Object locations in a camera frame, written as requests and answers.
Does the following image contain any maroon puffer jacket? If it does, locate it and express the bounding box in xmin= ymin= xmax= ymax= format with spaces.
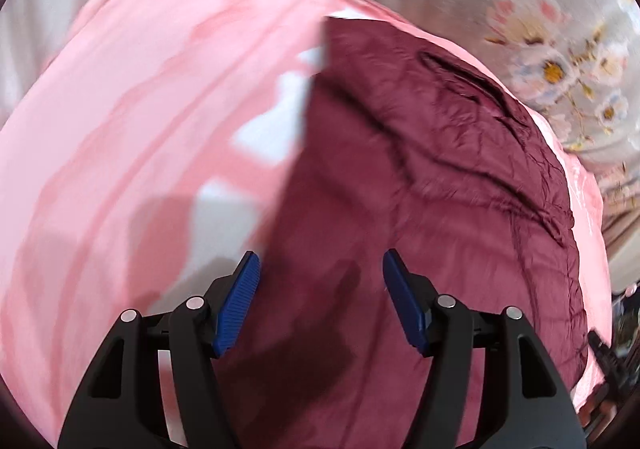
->
xmin=217 ymin=18 xmax=588 ymax=448

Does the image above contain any pink plush blanket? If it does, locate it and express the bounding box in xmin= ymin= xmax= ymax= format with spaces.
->
xmin=1 ymin=0 xmax=611 ymax=441

